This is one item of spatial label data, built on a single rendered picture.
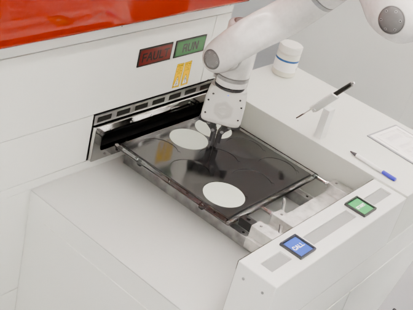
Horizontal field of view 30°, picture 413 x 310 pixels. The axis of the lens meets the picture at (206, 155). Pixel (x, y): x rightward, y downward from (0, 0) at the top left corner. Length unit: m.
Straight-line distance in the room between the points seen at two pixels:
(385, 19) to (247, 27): 0.34
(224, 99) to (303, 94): 0.41
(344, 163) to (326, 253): 0.41
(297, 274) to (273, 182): 0.42
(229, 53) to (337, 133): 0.47
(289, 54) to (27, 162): 0.88
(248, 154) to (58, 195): 0.50
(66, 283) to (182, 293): 0.33
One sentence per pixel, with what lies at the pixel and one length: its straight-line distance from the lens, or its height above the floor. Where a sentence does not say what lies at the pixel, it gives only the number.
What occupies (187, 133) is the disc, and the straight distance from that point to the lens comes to 1.96.
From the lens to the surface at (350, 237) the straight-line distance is 1.65.
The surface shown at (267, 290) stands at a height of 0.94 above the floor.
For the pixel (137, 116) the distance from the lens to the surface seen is 1.90.
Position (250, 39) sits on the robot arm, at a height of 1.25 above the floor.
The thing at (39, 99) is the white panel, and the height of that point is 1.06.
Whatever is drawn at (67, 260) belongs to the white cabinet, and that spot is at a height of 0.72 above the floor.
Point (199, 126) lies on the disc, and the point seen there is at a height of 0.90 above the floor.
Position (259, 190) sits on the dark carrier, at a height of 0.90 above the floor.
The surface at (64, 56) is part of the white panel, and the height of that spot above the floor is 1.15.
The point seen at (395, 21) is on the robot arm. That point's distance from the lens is 1.47.
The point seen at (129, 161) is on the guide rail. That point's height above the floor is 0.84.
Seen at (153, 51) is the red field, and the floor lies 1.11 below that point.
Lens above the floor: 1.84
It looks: 30 degrees down
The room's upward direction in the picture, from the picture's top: 15 degrees clockwise
